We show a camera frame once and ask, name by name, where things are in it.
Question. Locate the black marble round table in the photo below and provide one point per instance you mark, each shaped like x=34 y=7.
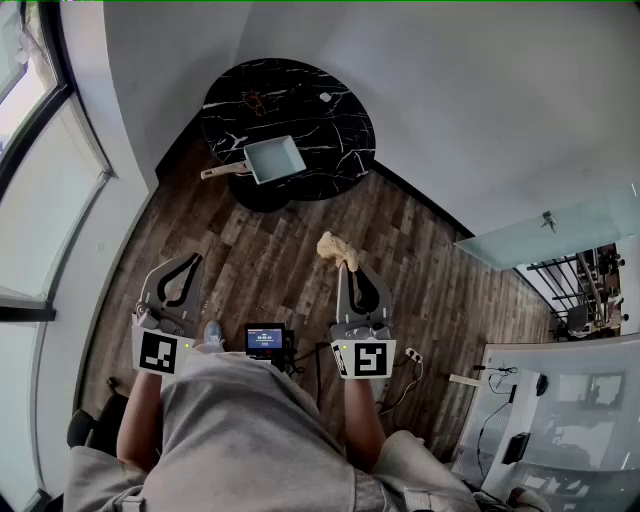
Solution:
x=295 y=112

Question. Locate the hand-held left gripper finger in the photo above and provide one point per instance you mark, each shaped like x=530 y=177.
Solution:
x=195 y=295
x=152 y=280

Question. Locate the black computer mouse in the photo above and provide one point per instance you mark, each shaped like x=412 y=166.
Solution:
x=542 y=384

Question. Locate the frosted glass panel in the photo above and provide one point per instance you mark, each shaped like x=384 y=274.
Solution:
x=545 y=235

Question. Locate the person's left forearm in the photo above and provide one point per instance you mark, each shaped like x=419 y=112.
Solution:
x=139 y=420

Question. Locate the black office chair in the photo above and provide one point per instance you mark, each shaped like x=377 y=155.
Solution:
x=95 y=425

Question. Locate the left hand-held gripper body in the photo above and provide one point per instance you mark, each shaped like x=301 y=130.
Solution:
x=157 y=352

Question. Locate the white power strip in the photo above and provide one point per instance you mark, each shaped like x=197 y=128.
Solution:
x=414 y=354

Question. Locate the person's right forearm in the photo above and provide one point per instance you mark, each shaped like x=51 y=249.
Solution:
x=362 y=425

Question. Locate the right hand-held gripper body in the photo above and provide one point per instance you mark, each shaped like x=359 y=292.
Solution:
x=367 y=357

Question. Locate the black box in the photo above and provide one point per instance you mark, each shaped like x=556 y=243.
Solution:
x=516 y=448

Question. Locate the grey sneaker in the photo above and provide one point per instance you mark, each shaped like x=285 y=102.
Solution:
x=215 y=336

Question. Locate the white desk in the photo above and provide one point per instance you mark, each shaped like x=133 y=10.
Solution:
x=575 y=415

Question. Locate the person in white shirt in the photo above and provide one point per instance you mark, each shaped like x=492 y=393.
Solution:
x=235 y=440

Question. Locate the black metal railing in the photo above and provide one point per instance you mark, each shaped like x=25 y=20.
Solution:
x=570 y=285

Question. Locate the small white case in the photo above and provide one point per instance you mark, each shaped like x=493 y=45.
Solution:
x=325 y=97

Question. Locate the small black monitor screen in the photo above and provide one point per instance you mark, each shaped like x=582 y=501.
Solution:
x=264 y=341

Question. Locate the metal glass panel fitting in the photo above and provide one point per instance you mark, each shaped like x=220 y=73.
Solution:
x=548 y=221

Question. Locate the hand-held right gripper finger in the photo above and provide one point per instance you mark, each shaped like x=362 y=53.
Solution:
x=382 y=307
x=343 y=300

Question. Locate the black framed window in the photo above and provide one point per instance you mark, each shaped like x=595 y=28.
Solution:
x=50 y=175

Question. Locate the square pale green pan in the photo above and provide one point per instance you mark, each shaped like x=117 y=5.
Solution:
x=274 y=160

